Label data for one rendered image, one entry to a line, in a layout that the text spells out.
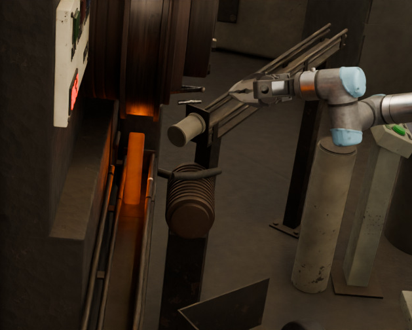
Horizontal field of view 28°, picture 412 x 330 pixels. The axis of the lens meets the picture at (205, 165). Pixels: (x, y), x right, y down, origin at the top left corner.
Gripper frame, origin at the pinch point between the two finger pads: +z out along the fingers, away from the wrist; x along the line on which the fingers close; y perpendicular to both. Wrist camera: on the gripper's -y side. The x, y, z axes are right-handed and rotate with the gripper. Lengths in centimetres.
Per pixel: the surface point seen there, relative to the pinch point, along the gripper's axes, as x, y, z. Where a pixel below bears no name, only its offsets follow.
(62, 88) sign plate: 7, -99, -29
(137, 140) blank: -6, -51, -5
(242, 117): -7.7, 10.9, 3.9
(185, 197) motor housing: -24.9, -16.9, 7.1
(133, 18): 17, -75, -25
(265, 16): 30, 202, 90
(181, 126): -6.8, -16.4, 6.3
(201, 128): -8.1, -9.6, 4.7
